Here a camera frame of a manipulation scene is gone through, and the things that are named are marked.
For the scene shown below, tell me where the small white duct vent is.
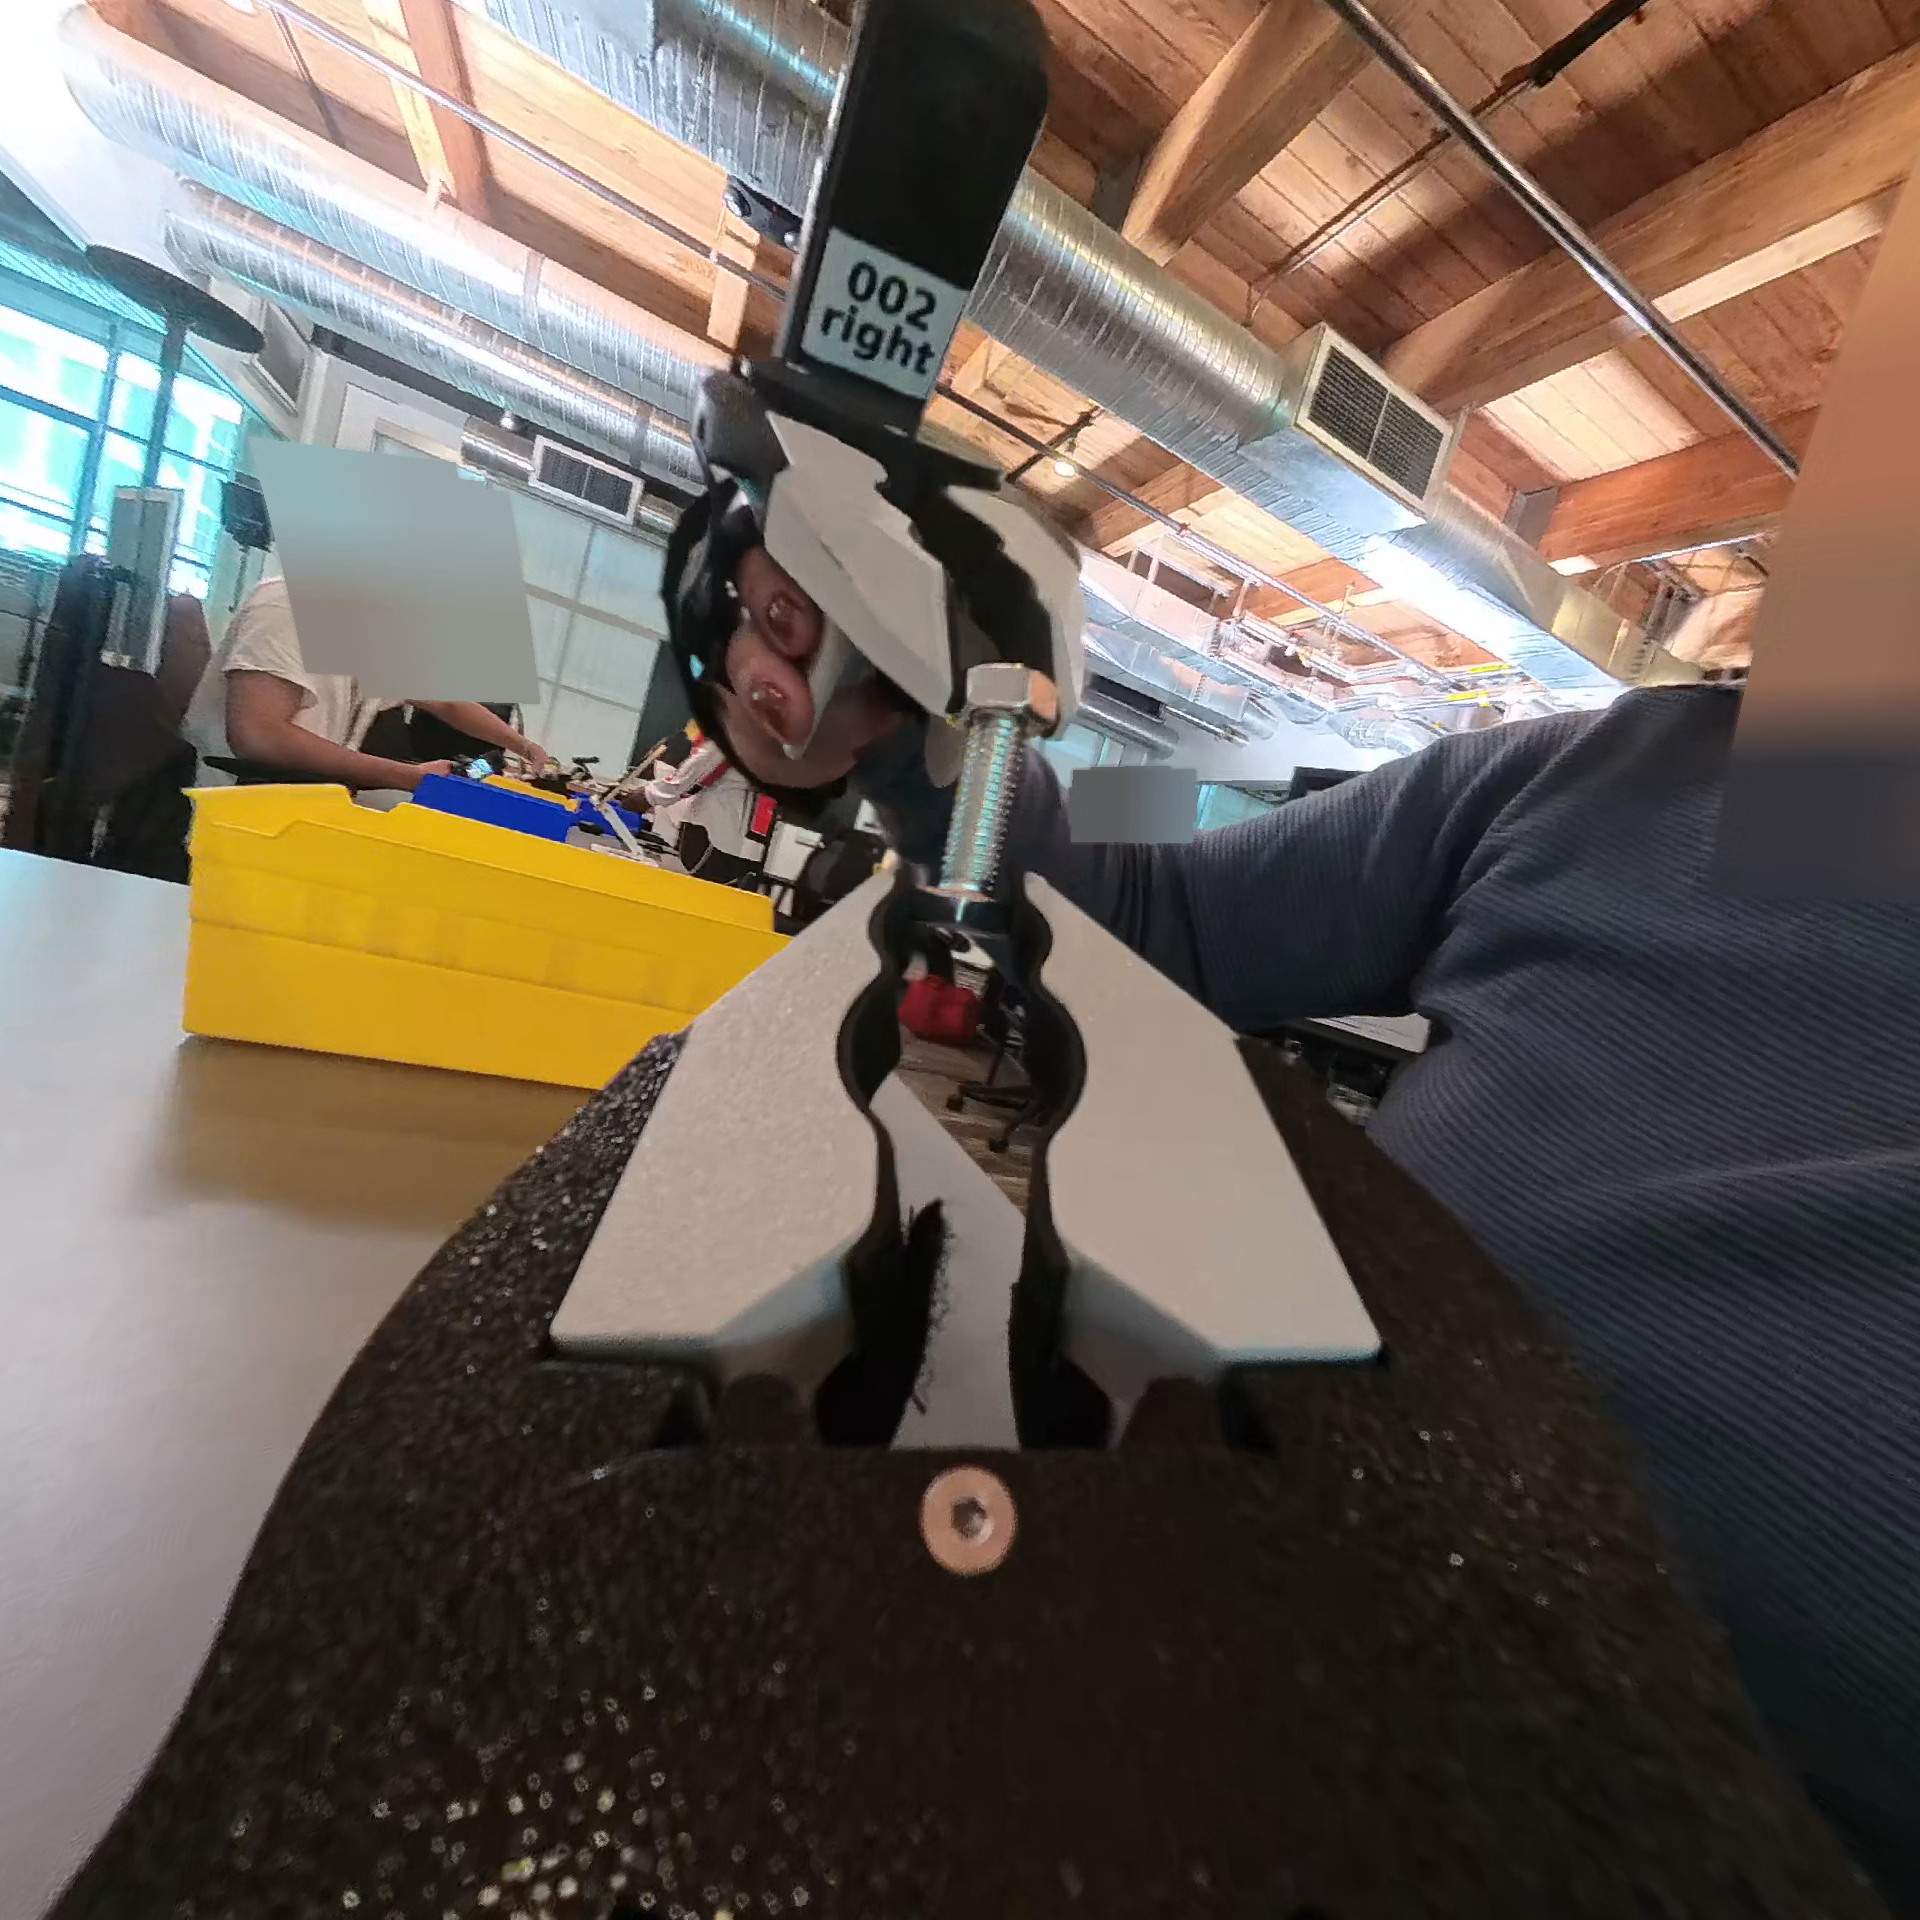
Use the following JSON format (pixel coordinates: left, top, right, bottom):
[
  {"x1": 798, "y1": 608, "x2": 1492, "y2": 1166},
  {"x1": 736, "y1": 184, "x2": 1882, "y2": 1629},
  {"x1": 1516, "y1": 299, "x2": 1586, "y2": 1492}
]
[{"x1": 528, "y1": 435, "x2": 649, "y2": 523}]

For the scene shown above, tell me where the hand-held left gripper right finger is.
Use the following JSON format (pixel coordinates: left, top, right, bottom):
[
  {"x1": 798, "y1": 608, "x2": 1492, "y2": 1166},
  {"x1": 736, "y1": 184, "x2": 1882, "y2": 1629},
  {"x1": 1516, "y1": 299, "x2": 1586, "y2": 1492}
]
[{"x1": 1009, "y1": 873, "x2": 1386, "y2": 1454}]

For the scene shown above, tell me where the person's right hand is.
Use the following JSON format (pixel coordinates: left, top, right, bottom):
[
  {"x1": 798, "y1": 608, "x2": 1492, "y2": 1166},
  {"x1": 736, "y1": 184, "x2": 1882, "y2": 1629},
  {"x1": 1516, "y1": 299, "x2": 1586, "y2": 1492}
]
[{"x1": 719, "y1": 544, "x2": 842, "y2": 760}]

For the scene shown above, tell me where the large silver air duct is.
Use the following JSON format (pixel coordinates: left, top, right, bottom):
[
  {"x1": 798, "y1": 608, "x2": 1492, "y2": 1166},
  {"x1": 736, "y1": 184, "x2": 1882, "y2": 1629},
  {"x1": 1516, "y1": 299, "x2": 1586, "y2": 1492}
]
[{"x1": 480, "y1": 0, "x2": 1667, "y2": 693}]

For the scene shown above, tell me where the small blue plastic bin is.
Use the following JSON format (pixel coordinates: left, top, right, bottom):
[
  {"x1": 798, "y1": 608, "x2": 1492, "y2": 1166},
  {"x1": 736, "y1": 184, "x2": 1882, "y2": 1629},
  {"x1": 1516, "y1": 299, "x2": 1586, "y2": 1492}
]
[{"x1": 407, "y1": 773, "x2": 649, "y2": 848}]

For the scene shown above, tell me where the yellow plastic bin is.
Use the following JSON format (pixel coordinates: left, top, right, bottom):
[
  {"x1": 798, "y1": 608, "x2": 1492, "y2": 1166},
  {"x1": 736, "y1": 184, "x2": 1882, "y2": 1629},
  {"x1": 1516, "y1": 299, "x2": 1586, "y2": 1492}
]
[
  {"x1": 187, "y1": 785, "x2": 793, "y2": 977},
  {"x1": 183, "y1": 920, "x2": 782, "y2": 1093}
]

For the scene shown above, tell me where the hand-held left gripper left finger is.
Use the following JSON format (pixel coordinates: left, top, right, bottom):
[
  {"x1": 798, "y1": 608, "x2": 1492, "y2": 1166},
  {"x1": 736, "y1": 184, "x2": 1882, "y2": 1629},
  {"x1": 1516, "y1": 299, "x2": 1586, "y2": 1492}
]
[{"x1": 547, "y1": 866, "x2": 954, "y2": 1450}]

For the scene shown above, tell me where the person's right forearm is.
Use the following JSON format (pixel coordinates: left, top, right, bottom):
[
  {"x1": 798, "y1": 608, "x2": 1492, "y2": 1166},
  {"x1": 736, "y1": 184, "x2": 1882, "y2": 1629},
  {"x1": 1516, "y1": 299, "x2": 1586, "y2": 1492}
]
[{"x1": 855, "y1": 682, "x2": 1743, "y2": 1052}]

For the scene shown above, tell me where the slim silver air duct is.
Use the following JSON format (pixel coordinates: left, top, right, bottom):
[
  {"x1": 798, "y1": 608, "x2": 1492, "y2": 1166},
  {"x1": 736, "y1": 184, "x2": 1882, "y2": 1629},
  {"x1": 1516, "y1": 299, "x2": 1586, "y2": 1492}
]
[
  {"x1": 59, "y1": 8, "x2": 752, "y2": 437},
  {"x1": 166, "y1": 181, "x2": 707, "y2": 483}
]

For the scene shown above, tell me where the black round floor lamp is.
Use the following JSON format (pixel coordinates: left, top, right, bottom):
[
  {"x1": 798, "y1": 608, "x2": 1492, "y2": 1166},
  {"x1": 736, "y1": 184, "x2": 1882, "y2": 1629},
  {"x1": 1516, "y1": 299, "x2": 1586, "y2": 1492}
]
[{"x1": 88, "y1": 244, "x2": 266, "y2": 496}]

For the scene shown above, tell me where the large white duct vent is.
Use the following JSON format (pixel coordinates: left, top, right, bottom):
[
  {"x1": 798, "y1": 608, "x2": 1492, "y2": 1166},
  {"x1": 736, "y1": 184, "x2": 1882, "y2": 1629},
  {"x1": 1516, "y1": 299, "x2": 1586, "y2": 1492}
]
[{"x1": 1294, "y1": 326, "x2": 1460, "y2": 509}]

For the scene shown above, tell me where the silver hex bolt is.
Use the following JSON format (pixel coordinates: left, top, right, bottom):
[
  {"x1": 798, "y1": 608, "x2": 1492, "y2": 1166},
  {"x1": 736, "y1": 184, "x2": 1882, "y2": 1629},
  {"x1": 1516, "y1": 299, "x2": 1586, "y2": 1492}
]
[{"x1": 930, "y1": 662, "x2": 1064, "y2": 898}]

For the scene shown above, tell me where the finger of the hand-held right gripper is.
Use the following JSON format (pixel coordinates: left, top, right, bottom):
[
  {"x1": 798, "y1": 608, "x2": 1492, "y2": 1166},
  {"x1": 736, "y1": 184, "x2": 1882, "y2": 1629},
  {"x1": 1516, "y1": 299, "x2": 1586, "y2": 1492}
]
[
  {"x1": 762, "y1": 417, "x2": 962, "y2": 769},
  {"x1": 908, "y1": 483, "x2": 1089, "y2": 740}
]

